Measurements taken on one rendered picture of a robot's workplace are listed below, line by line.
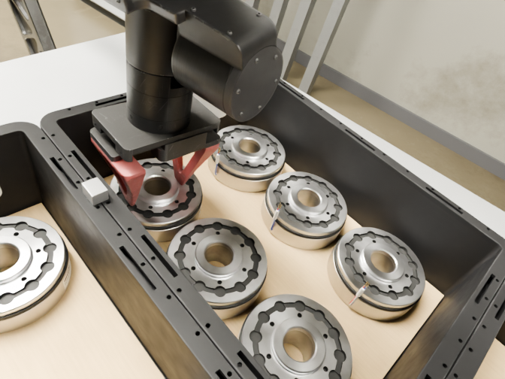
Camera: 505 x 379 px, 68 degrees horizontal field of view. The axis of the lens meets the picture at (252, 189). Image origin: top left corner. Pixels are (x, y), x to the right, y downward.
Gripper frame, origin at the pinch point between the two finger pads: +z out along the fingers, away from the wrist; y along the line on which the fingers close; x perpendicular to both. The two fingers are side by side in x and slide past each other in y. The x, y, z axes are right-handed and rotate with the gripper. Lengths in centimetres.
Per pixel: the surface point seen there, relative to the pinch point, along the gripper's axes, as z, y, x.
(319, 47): 48, 163, 92
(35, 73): 15, 5, 54
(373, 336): 4.6, 9.9, -25.7
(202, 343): -5.1, -8.1, -18.5
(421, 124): 75, 208, 33
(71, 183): -4.3, -8.5, 0.2
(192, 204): 1.0, 2.4, -3.6
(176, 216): 1.0, 0.0, -4.1
